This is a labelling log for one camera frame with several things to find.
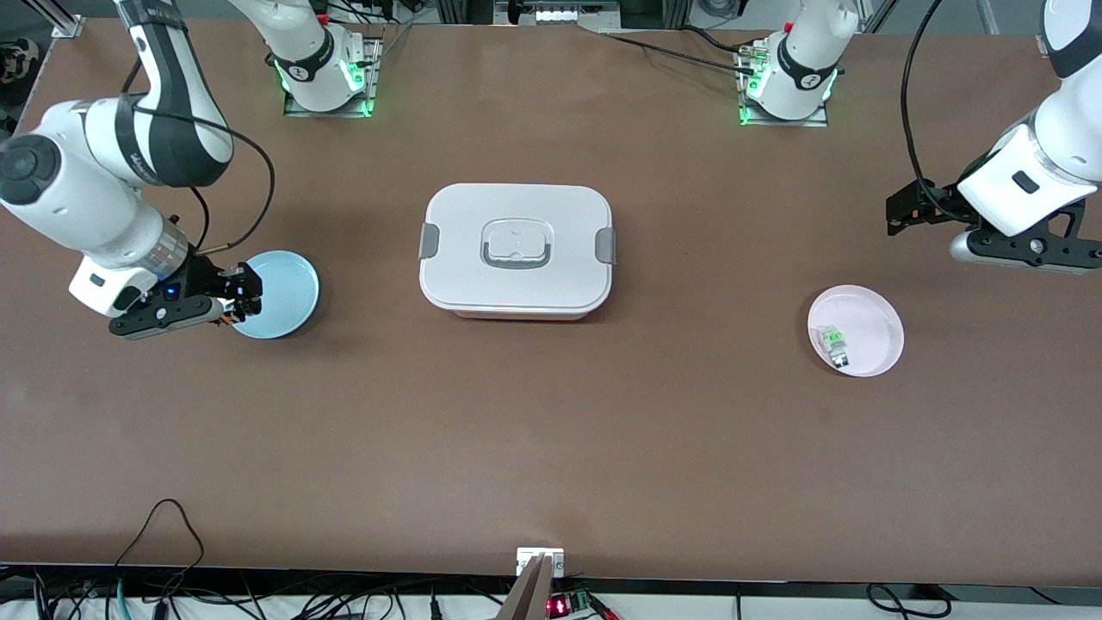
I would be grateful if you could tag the metal corner bracket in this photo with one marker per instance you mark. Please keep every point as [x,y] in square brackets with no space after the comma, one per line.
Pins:
[67,26]

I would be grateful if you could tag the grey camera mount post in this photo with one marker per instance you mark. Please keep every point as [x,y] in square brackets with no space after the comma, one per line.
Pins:
[529,598]

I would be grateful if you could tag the white lidded storage box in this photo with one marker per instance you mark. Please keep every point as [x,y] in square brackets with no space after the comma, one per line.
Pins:
[465,275]

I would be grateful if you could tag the green push-button switch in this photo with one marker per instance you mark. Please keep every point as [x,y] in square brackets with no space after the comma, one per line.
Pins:
[834,342]

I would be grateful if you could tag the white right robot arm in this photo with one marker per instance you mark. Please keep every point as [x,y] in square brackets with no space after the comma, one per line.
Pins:
[77,189]

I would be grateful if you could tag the aluminium frame with label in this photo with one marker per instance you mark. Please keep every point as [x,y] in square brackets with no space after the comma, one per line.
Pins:
[555,14]

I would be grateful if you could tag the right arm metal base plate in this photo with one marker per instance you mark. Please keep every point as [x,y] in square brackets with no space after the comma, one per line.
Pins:
[327,113]

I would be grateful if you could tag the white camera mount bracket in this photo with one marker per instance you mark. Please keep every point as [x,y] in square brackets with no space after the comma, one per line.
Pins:
[527,558]

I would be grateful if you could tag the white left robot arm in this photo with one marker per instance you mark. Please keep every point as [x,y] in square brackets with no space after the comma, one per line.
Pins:
[1059,138]

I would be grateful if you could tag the circuit board red display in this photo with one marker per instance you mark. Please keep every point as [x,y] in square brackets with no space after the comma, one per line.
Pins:
[560,605]

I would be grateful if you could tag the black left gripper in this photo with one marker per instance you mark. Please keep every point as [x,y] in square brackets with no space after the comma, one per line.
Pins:
[940,204]

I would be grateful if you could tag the pink round plate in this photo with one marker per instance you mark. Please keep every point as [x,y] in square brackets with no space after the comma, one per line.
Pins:
[874,327]

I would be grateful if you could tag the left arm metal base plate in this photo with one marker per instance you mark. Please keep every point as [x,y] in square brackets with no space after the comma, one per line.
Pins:
[783,123]

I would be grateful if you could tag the light blue round plate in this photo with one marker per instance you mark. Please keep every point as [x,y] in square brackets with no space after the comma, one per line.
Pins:
[288,293]

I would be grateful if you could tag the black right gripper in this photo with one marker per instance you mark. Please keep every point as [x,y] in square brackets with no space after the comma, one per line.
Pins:
[204,275]

